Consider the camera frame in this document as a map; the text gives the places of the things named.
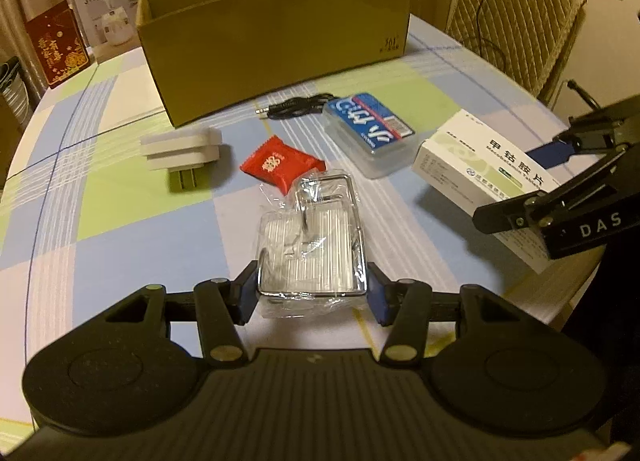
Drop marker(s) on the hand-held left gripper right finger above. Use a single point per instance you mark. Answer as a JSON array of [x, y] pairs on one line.
[[377, 296]]

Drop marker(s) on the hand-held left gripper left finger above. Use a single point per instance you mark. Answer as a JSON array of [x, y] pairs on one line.
[[245, 291]]

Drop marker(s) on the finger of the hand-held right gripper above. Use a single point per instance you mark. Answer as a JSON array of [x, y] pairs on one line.
[[510, 216], [550, 153]]

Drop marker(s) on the white medicine box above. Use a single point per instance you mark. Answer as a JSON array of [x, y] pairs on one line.
[[465, 151]]

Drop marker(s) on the metal soap rack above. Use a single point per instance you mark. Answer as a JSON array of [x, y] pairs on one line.
[[320, 231]]

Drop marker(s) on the red candy packet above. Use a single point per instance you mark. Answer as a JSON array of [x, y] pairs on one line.
[[277, 163]]

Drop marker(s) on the white plug adapter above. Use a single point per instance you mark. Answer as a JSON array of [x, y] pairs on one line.
[[175, 148]]

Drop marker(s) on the clear case of blue cards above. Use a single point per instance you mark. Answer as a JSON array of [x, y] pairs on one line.
[[367, 126]]

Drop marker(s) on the brown cardboard box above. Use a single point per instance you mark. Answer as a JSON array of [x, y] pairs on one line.
[[280, 51]]

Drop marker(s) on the checked cloth desktop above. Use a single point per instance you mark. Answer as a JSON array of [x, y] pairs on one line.
[[125, 251]]

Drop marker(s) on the ribbed metal container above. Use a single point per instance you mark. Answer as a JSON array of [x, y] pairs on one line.
[[12, 91]]

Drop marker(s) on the red gift box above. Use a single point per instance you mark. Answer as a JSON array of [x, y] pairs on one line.
[[57, 46]]

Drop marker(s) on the white appliance box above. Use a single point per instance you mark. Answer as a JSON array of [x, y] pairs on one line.
[[105, 6]]

